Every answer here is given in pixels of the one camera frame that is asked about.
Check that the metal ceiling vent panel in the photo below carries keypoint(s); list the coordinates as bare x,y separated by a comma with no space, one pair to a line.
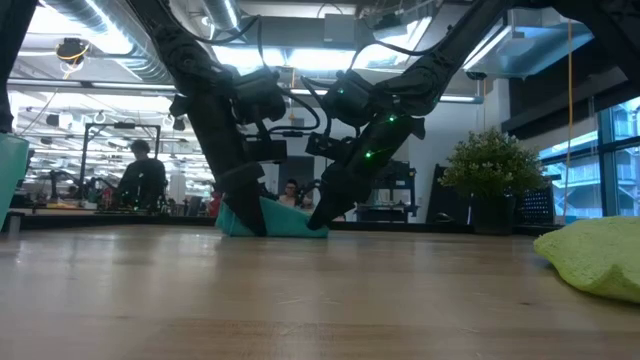
530,50

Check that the silver ceiling duct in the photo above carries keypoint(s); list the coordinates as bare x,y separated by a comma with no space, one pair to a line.
125,55

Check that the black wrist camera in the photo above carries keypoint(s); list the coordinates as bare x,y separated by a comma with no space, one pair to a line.
267,150
327,146

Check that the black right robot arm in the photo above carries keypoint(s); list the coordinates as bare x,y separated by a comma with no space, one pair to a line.
440,65

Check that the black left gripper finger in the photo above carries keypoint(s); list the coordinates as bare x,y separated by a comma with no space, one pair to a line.
247,205

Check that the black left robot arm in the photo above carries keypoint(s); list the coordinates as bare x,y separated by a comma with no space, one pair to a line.
180,60

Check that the person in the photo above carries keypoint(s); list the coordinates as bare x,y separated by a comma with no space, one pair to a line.
142,180
291,197

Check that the black perforated bin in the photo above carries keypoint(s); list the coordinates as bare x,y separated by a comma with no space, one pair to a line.
537,205

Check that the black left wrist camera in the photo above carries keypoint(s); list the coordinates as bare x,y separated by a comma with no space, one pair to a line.
267,150

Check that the teal microfiber towel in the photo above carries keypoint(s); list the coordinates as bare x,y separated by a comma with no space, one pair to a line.
285,222

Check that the green microfiber towel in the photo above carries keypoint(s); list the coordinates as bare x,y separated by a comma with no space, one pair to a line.
595,260

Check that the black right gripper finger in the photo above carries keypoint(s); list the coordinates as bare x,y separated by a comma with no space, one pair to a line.
340,195

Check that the black upright panel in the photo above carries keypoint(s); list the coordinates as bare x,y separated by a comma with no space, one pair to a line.
440,195

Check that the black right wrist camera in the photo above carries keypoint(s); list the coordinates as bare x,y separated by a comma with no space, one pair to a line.
327,146

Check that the black background rig frame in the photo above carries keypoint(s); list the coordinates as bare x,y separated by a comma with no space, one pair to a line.
122,125

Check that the teal plastic basket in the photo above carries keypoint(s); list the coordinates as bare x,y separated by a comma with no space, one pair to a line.
10,170

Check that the small potted green plant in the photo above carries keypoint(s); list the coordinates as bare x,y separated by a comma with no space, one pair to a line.
492,165

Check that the black equipment cart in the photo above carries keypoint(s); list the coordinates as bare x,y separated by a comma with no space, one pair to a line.
385,212

